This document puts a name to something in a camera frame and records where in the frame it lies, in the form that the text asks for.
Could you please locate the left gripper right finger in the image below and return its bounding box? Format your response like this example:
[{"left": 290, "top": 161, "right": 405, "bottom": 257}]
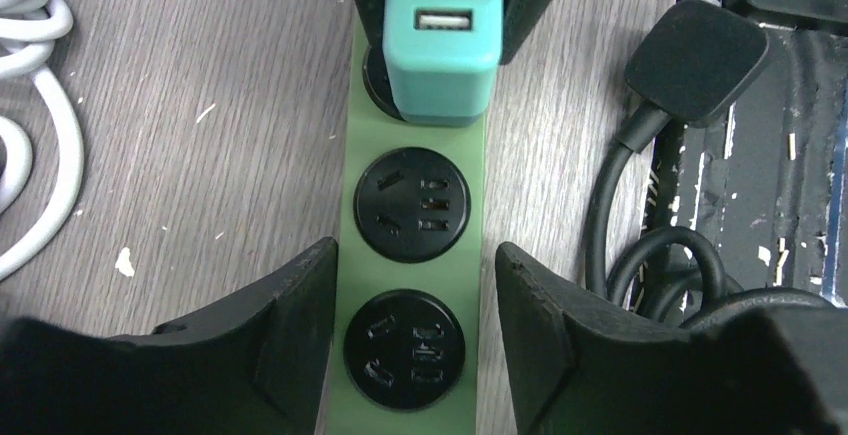
[{"left": 495, "top": 242, "right": 847, "bottom": 434}]

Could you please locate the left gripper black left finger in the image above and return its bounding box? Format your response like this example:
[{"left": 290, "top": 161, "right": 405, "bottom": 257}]
[{"left": 1, "top": 238, "right": 338, "bottom": 434}]

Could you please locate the teal plug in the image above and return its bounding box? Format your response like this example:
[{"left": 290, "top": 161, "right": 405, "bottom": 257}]
[{"left": 382, "top": 0, "right": 504, "bottom": 127}]

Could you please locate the green power strip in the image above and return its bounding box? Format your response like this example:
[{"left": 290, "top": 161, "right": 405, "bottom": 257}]
[{"left": 323, "top": 24, "right": 486, "bottom": 434}]

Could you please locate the black coiled cable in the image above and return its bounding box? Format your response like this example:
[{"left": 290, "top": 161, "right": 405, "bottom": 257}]
[{"left": 584, "top": 0, "right": 836, "bottom": 331}]

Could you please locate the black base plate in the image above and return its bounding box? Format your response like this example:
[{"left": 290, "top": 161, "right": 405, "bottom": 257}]
[{"left": 644, "top": 0, "right": 847, "bottom": 306}]

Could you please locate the white coiled cable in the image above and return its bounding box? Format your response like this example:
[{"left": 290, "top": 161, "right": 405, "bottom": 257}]
[{"left": 0, "top": 0, "right": 86, "bottom": 282}]

